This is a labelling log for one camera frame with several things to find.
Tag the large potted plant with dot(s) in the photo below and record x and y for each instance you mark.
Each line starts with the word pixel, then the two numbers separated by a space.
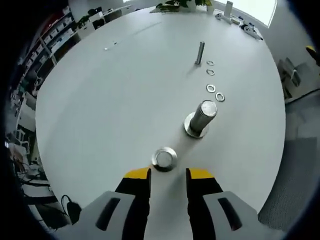
pixel 172 3

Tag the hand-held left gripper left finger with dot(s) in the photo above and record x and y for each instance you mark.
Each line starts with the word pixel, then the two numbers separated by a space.
pixel 135 190

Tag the grey office chair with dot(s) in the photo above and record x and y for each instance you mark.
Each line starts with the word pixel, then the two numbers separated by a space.
pixel 290 72

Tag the white storage shelving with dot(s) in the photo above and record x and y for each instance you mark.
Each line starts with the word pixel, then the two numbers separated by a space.
pixel 50 37

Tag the small threaded stud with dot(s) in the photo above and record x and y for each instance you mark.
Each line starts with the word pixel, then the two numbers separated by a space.
pixel 200 51

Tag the large threaded stud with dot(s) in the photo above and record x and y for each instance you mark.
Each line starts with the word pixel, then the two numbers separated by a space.
pixel 203 112

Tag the white handheld device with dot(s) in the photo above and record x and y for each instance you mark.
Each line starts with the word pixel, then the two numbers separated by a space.
pixel 250 30
pixel 221 17

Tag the small steel washer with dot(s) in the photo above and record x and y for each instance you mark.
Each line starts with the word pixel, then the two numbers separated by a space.
pixel 216 97
pixel 207 62
pixel 207 72
pixel 207 88

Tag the small potted plant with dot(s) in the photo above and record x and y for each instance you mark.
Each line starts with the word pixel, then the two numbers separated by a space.
pixel 83 21

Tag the white cylinder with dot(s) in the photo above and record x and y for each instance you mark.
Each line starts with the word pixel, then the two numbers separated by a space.
pixel 228 8

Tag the large steel washer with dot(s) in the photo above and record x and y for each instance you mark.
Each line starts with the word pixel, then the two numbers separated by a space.
pixel 165 169
pixel 187 127

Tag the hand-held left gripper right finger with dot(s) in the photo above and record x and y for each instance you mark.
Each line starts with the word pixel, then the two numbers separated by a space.
pixel 202 190

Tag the white low cabinet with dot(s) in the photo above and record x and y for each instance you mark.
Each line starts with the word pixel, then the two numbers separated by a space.
pixel 100 21

